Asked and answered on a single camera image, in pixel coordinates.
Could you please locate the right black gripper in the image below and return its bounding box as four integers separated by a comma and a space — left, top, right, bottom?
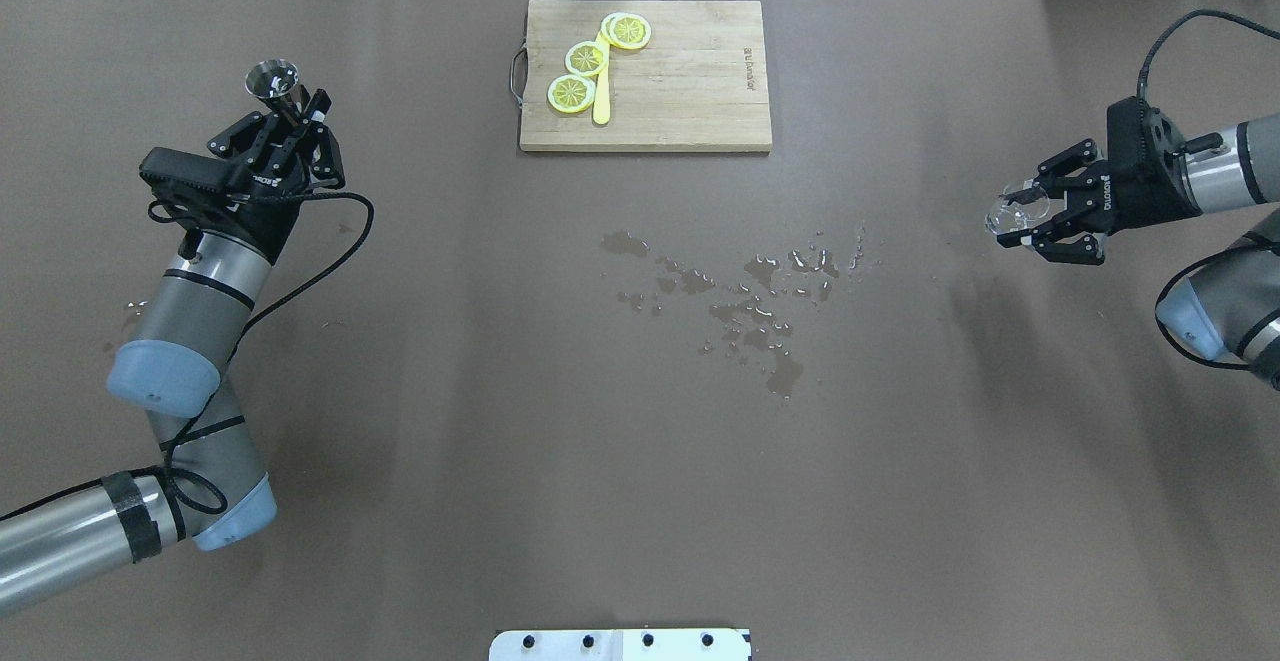
998, 97, 1202, 266

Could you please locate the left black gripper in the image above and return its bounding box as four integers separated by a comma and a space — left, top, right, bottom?
197, 88, 346, 264

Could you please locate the clear glass cup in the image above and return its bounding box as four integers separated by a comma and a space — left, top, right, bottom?
986, 181, 1052, 236

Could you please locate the steel jigger measuring cup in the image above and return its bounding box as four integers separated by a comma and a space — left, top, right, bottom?
244, 59, 310, 126

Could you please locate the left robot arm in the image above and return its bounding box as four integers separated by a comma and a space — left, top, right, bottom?
1, 86, 346, 615

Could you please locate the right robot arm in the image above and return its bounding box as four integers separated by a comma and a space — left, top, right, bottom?
986, 97, 1279, 388

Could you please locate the lemon slice far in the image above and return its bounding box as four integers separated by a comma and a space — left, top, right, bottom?
547, 74, 596, 114

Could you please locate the lemon slice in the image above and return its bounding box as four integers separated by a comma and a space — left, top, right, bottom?
564, 40, 611, 78
600, 12, 653, 50
547, 74, 596, 114

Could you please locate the lemon slice middle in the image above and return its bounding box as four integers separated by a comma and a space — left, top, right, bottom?
564, 40, 611, 78

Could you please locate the wooden cutting board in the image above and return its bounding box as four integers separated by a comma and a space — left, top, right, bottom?
518, 0, 773, 154

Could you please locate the yellow plastic knife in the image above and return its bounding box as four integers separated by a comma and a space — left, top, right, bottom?
591, 29, 612, 127

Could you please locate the lemon slice near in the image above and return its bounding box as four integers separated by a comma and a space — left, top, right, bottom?
600, 12, 653, 50

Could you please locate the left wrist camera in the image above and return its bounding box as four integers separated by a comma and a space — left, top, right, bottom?
140, 147, 252, 231

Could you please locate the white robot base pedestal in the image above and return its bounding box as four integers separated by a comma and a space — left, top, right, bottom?
488, 626, 754, 660

